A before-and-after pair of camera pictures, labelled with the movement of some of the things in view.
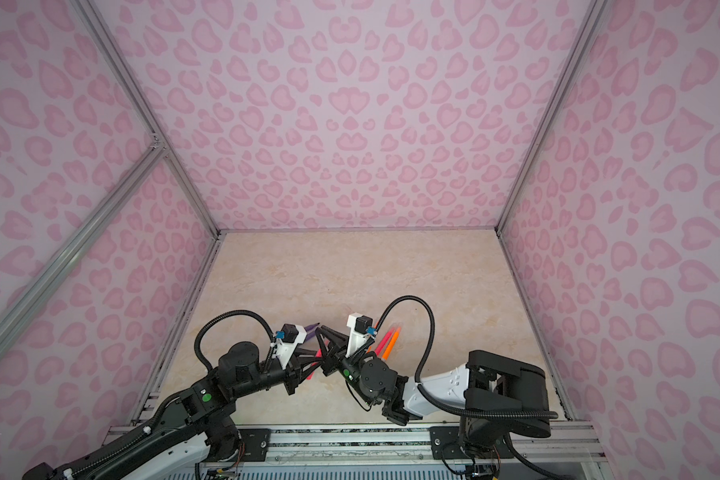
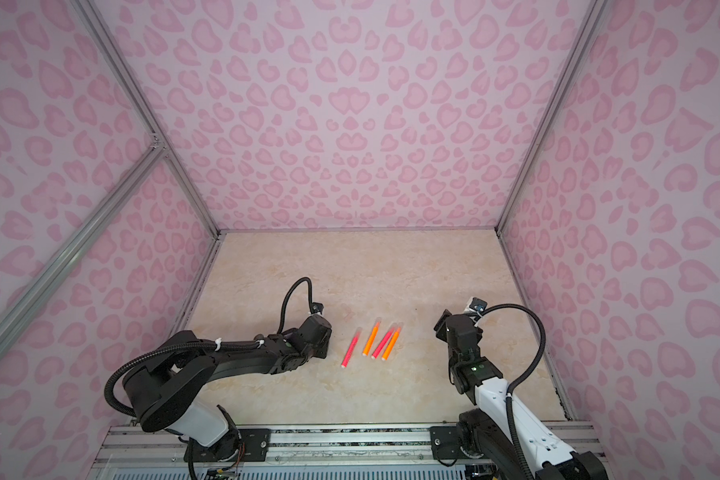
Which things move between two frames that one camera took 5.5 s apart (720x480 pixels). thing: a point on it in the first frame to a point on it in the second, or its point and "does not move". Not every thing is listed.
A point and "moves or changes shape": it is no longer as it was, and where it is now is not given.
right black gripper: (335, 360) to (442, 333)
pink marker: (318, 354) moves or changes shape
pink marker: (384, 341) does not move
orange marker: (391, 343) does not move
